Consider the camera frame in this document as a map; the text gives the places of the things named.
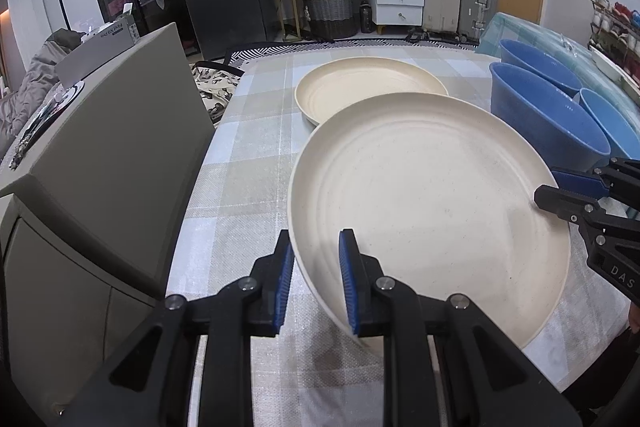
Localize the blue bowl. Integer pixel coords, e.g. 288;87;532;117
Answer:
489;62;612;172
500;39;583;98
579;88;640;160

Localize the patterned tote bag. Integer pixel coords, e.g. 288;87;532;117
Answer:
189;61;246;128

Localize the grey cardboard box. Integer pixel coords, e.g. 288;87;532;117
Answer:
54;14;141;85

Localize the shoe rack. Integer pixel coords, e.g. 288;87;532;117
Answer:
587;0;640;82

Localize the cream round plate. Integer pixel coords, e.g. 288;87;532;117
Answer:
287;92;572;350
294;57;449;128

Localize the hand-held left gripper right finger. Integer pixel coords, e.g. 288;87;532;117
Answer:
338;228;598;427

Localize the teal checked tablecloth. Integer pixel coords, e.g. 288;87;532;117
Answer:
482;12;640;108

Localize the grey jacket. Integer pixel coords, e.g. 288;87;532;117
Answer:
0;29;83;158

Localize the beige checked tablecloth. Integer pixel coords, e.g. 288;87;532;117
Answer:
165;43;633;427

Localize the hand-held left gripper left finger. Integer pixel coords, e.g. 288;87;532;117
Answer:
57;229;296;427

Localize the woven laundry basket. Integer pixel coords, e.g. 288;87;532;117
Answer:
300;0;361;40

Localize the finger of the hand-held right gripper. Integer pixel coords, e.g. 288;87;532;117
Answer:
552;157;640;202
534;184;616;233

